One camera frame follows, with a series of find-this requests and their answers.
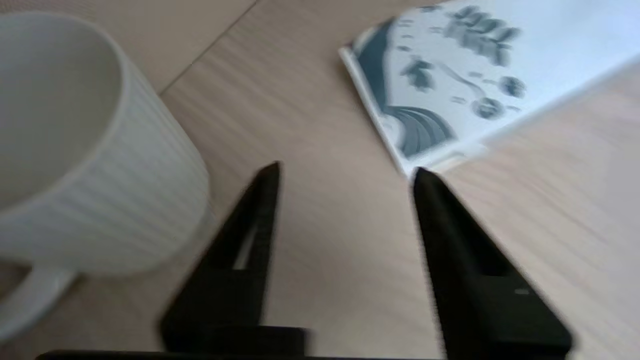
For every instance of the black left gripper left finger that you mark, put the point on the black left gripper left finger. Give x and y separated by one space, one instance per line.
225 310

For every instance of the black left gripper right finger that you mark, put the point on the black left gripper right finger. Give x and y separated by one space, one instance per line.
480 310

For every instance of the white pouch with horse print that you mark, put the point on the white pouch with horse print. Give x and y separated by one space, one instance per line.
550 60

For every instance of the light wood shelf cabinet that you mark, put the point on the light wood shelf cabinet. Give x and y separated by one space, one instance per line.
340 250

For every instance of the white ribbed ceramic mug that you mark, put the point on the white ribbed ceramic mug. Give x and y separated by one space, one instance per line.
125 200

